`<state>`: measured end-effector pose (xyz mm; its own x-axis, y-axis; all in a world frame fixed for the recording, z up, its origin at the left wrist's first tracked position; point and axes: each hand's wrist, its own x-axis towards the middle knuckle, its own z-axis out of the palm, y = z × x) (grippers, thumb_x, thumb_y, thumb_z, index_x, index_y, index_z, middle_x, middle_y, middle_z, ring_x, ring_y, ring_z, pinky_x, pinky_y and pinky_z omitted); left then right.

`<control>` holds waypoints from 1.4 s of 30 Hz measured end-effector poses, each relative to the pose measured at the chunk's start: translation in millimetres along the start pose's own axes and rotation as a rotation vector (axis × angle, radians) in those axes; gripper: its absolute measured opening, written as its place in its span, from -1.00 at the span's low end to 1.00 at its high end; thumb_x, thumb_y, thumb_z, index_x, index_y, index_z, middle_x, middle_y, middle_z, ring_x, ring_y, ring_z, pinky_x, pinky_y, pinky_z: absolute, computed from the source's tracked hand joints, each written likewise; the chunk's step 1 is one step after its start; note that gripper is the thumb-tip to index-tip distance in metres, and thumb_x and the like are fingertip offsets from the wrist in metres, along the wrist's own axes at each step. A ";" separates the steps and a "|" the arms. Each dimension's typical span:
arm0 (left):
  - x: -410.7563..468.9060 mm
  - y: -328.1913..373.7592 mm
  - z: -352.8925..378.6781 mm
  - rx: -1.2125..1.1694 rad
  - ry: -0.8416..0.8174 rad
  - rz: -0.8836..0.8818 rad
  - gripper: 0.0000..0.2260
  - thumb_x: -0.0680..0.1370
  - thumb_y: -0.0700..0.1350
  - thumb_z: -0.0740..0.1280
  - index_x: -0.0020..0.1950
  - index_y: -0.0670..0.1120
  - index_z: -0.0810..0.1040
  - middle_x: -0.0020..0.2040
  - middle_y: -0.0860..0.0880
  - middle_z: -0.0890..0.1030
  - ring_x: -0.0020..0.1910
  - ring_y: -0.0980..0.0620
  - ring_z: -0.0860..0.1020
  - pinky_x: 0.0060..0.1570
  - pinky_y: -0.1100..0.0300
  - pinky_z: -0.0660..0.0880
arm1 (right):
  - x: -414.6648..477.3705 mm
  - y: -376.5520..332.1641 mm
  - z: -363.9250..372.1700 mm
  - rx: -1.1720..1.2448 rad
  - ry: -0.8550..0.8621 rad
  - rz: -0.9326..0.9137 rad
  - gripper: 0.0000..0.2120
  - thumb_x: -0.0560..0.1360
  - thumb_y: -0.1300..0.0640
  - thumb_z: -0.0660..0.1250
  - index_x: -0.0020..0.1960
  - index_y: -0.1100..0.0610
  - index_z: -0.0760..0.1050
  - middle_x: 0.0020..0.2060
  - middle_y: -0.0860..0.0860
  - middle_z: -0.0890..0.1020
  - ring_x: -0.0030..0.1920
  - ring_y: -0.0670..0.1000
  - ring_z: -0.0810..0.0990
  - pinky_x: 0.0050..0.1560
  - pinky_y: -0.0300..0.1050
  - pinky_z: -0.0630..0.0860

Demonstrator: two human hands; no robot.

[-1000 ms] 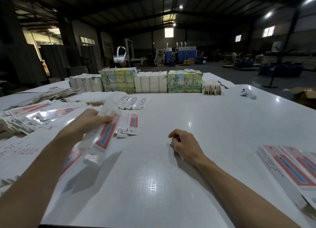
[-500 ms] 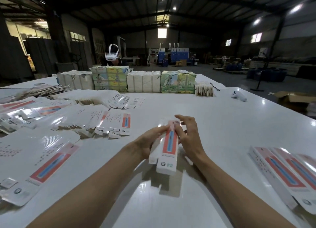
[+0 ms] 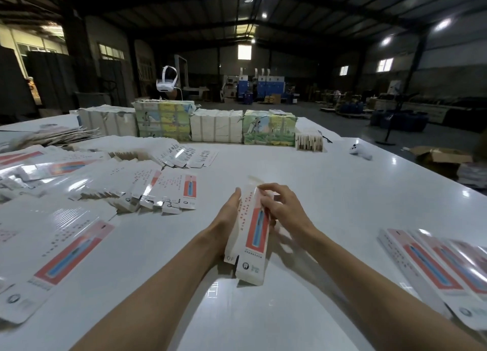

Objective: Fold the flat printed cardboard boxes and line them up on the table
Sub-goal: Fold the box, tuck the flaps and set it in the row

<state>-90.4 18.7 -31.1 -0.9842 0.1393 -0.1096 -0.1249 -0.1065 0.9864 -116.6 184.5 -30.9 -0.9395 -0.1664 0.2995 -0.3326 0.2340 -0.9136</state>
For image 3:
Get person's left hand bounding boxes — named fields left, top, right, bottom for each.
left=207, top=188, right=243, bottom=249

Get person's right hand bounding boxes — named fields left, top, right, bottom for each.
left=257, top=183, right=321, bottom=245

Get toothbrush carton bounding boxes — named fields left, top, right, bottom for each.
left=224, top=186, right=275, bottom=286

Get pile of carton blanks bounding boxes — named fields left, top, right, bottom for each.
left=0, top=136, right=218, bottom=325

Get person's left forearm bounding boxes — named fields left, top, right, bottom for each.
left=72, top=229, right=229, bottom=351

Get person's right forearm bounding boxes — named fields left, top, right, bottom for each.
left=300, top=227, right=480, bottom=351

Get small beige card stack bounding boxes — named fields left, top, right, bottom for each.
left=295, top=130, right=324, bottom=152

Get green printed carton bundle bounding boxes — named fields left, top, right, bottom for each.
left=242, top=109, right=298, bottom=147

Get small white object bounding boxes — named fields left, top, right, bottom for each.
left=349, top=142, right=374, bottom=161

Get row of white cartons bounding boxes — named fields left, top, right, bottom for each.
left=77, top=105, right=140, bottom=137
left=189, top=108, right=245, bottom=143

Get green yellow carton bundle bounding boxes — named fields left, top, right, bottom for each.
left=133, top=99, right=196, bottom=142

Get blue machine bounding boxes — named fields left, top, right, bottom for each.
left=237, top=67, right=286, bottom=100

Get blue bins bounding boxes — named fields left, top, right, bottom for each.
left=370, top=110, right=429, bottom=132

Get black floor stand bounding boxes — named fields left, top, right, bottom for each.
left=376, top=58, right=423, bottom=146

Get white headset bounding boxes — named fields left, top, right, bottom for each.
left=156, top=65, right=180, bottom=93

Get open cardboard box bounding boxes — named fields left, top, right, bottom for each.
left=411, top=146, right=474, bottom=177

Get grey crate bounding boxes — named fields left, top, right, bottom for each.
left=75, top=92, right=111, bottom=108

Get white plastic bags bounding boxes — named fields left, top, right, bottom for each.
left=458, top=162, right=487, bottom=190

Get pile of grey flat sheets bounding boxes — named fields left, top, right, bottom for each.
left=0, top=124, right=100, bottom=152

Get dark grey cabinet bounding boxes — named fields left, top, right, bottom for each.
left=26, top=52, right=77, bottom=114

